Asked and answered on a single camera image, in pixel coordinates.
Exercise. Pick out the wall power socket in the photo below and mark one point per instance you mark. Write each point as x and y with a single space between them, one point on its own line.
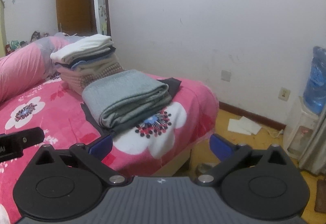
284 94

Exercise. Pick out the brown wooden door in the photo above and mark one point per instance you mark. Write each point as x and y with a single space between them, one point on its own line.
74 17

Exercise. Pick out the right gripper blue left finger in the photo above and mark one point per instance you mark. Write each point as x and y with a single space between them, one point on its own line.
90 157

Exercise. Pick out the white papers on floor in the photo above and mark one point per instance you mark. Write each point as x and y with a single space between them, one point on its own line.
243 126

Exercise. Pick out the black folded garment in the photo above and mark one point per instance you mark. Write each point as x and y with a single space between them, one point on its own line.
173 84

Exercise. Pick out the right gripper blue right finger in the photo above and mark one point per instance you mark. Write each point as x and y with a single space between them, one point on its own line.
230 155

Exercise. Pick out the pink grey duvet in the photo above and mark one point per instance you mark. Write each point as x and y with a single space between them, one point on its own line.
31 65

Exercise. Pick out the stack of folded clothes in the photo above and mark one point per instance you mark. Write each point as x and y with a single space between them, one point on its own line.
87 60

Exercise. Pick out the white water dispenser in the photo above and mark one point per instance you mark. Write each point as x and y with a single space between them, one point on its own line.
300 125

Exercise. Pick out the grey sweater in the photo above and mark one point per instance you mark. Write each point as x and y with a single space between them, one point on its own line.
119 98

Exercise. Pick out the pink floral bed blanket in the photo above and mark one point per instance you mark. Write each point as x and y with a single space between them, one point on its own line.
142 150

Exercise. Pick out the blue water bottle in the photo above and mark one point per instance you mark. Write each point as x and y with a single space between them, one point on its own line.
314 93

